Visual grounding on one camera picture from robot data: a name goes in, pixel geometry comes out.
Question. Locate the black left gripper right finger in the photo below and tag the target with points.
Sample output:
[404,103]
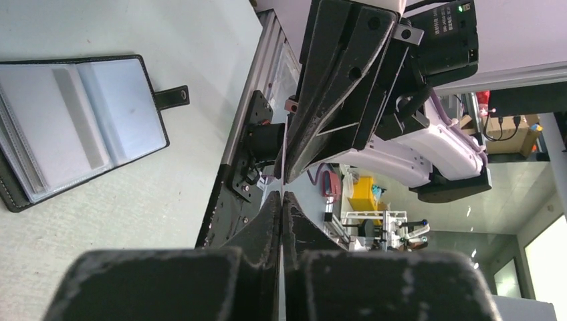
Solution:
[324,281]

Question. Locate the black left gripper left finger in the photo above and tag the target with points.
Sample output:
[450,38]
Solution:
[236,281]

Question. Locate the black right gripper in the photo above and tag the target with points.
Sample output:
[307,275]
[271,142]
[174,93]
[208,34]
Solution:
[432,48]

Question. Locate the black leather card holder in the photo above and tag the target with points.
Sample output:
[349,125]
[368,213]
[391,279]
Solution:
[67,121]

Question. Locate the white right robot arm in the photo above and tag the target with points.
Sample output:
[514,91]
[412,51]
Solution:
[367,89]

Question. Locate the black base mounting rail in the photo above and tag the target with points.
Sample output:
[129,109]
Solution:
[236,196]

